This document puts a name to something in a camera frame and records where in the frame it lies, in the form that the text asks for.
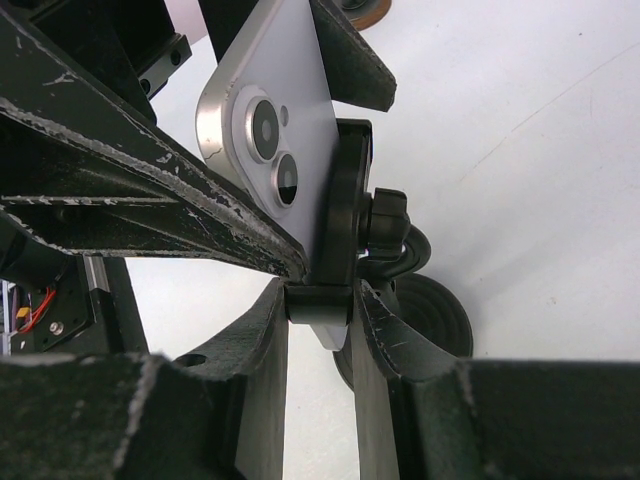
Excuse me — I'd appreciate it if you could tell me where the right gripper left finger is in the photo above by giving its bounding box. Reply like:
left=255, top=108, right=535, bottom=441
left=1, top=280, right=288, bottom=479

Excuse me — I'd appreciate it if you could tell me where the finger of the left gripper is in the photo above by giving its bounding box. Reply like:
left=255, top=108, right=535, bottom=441
left=310, top=0, right=397, bottom=112

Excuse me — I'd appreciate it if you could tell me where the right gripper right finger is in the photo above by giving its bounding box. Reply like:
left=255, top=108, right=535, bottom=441
left=350, top=284, right=639, bottom=479

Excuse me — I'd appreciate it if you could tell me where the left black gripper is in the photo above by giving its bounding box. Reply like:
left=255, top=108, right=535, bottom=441
left=1, top=1, right=309, bottom=278

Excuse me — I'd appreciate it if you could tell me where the silver phone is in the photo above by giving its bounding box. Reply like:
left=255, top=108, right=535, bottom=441
left=194, top=0, right=351, bottom=353

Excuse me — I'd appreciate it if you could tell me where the black pole phone stand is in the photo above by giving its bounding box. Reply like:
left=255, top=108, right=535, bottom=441
left=286, top=119, right=473, bottom=386

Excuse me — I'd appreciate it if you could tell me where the brown round phone stand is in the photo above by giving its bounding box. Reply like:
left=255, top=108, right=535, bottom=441
left=337, top=0, right=392, bottom=31

